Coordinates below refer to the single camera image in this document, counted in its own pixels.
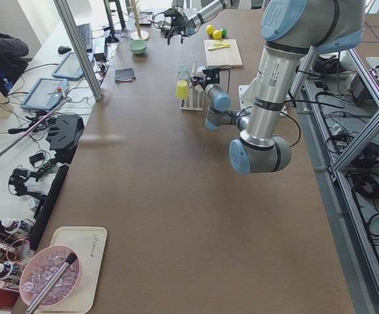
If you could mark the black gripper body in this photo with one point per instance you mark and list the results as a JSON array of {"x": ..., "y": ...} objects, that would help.
[
  {"x": 179, "y": 21},
  {"x": 201, "y": 84}
]

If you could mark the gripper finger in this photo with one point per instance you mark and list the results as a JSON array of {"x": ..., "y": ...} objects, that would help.
[
  {"x": 182, "y": 35},
  {"x": 169, "y": 35}
]

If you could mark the pink cup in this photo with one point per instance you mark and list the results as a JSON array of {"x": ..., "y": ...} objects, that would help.
[{"x": 202, "y": 72}]

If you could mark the mint green cup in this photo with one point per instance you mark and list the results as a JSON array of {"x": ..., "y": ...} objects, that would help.
[{"x": 183, "y": 69}]

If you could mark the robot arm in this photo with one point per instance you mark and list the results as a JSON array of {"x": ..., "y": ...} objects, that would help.
[
  {"x": 203, "y": 15},
  {"x": 290, "y": 29}
]

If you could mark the grey cup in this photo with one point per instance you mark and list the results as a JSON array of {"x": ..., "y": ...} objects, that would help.
[{"x": 184, "y": 76}]

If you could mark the yellow cup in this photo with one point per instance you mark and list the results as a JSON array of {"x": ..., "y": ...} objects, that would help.
[{"x": 182, "y": 90}]

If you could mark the wooden cutting board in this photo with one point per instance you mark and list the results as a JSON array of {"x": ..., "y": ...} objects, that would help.
[{"x": 227, "y": 57}]

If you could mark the yellow lemon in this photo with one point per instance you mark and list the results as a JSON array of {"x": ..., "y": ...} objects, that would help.
[
  {"x": 217, "y": 34},
  {"x": 210, "y": 30}
]

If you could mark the yellow knife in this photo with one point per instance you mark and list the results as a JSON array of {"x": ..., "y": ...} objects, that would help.
[{"x": 217, "y": 47}]

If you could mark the wooden mug tree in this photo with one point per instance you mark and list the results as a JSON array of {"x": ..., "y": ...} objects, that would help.
[{"x": 134, "y": 28}]

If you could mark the lemon slice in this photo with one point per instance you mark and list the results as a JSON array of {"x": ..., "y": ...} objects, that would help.
[{"x": 220, "y": 44}]

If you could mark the green bowl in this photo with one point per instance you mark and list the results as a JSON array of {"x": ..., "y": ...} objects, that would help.
[{"x": 137, "y": 46}]

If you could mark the grey cloth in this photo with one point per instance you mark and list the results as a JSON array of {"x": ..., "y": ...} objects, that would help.
[{"x": 126, "y": 74}]

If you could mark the black keyboard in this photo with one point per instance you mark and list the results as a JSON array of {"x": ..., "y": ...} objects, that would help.
[{"x": 85, "y": 34}]

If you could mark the blue teach pendant far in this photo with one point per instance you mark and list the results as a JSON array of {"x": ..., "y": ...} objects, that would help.
[{"x": 69, "y": 68}]

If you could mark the blue teach pendant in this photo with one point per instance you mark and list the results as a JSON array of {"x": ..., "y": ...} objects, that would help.
[
  {"x": 69, "y": 68},
  {"x": 45, "y": 94}
]

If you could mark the black computer mouse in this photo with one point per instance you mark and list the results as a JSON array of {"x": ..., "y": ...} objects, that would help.
[{"x": 63, "y": 49}]

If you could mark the blue teach pendant near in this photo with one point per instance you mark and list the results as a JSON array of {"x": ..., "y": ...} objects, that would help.
[{"x": 45, "y": 94}]

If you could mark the black device stand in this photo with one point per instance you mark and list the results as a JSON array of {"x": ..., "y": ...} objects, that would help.
[{"x": 64, "y": 133}]

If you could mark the person in dark jacket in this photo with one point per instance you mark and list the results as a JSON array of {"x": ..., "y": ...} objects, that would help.
[{"x": 12, "y": 64}]

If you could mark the cream tray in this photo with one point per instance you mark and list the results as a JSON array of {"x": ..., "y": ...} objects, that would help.
[{"x": 88, "y": 242}]

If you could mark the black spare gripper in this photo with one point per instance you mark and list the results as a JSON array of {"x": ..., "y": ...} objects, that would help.
[{"x": 18, "y": 180}]

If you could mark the shiny metal scoop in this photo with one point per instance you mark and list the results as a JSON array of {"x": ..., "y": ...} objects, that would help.
[{"x": 51, "y": 284}]

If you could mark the tea bottle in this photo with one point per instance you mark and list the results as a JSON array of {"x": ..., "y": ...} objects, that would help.
[
  {"x": 17, "y": 228},
  {"x": 10, "y": 272}
]

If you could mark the pink bowl with ice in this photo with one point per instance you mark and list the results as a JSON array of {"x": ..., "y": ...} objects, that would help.
[{"x": 42, "y": 268}]

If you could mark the white wire cup rack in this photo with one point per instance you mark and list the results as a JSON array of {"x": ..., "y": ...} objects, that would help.
[{"x": 195, "y": 101}]

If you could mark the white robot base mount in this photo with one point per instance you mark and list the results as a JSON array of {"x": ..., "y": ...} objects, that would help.
[{"x": 246, "y": 98}]

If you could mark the aluminium frame post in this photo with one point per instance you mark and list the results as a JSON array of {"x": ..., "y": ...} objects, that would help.
[{"x": 68, "y": 21}]

